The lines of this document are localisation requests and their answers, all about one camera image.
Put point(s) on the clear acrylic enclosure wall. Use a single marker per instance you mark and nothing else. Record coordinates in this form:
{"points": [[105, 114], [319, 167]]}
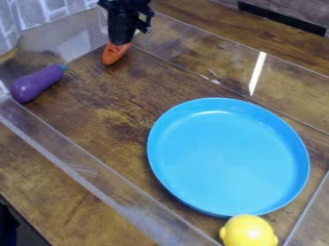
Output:
{"points": [[74, 168]]}

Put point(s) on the purple toy eggplant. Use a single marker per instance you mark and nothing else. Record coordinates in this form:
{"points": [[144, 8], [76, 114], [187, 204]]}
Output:
{"points": [[30, 86]]}

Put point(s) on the white grey curtain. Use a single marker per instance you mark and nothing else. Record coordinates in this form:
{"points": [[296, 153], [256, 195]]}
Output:
{"points": [[25, 14]]}

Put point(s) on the yellow toy lemon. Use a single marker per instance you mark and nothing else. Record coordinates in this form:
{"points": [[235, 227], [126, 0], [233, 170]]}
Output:
{"points": [[248, 230]]}

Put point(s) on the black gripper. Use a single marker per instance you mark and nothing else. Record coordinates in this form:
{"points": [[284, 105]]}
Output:
{"points": [[122, 18]]}

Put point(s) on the blue round tray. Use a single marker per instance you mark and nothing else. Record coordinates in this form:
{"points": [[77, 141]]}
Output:
{"points": [[228, 157]]}

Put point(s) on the orange toy carrot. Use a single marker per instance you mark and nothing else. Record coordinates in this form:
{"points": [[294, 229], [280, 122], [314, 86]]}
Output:
{"points": [[114, 52]]}

